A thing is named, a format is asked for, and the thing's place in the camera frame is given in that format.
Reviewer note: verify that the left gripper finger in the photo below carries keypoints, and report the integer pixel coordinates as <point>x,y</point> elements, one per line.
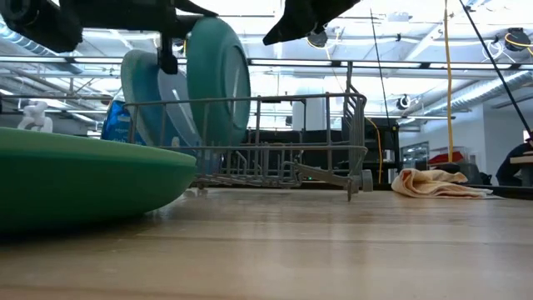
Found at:
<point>193,9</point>
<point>168,58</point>

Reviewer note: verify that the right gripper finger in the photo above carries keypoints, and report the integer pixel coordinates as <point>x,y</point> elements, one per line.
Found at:
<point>300,18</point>

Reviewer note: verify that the blue plate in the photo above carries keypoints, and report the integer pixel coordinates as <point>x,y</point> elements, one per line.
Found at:
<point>145,96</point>

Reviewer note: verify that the teal plate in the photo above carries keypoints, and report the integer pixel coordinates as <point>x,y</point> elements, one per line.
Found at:
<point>208,83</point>

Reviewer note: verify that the pale grey plate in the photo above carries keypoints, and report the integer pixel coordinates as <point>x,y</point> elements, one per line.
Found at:
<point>127,83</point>

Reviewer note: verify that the light green plate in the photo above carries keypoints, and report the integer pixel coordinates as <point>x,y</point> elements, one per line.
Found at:
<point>83,143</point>

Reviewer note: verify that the dark green plate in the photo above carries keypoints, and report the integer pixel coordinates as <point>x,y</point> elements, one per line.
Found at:
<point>62,196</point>

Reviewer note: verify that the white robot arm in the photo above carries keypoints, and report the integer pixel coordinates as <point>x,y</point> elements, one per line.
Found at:
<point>35,116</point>

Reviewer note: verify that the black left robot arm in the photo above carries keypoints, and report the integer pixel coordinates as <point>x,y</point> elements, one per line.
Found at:
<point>33,25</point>

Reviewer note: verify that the blue dish soap bottle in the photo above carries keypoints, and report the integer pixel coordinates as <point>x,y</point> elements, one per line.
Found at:
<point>116,125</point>

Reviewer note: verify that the small black ceiling reel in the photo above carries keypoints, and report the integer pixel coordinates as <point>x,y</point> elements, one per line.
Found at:
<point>403,102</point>

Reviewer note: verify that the black background workbench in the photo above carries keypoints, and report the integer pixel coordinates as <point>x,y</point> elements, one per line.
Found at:
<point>316,160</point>

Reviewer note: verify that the glass-front cabinet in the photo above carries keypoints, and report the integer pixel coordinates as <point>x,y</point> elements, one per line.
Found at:
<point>414,156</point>

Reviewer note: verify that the red item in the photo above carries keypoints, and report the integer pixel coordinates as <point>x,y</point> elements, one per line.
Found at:
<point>447,159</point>

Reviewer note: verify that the beige crumpled cloth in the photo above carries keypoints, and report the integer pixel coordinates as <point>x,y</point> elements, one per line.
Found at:
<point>433,185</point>

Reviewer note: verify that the dark grey bag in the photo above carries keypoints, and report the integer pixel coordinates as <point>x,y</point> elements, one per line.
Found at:
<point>474,173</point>

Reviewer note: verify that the lit monitor screen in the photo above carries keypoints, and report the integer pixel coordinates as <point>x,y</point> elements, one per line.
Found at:
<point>528,135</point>

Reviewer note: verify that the person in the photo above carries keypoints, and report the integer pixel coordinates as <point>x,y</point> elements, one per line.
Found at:
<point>510,166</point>

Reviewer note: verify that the wooden desk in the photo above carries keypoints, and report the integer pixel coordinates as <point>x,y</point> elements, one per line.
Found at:
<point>522,159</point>

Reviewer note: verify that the silver ventilation duct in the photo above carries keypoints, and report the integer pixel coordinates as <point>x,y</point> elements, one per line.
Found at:
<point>16,39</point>
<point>483,89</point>

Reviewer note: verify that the black aluminium table frame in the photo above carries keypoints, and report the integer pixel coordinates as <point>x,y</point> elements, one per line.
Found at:
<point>516,192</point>

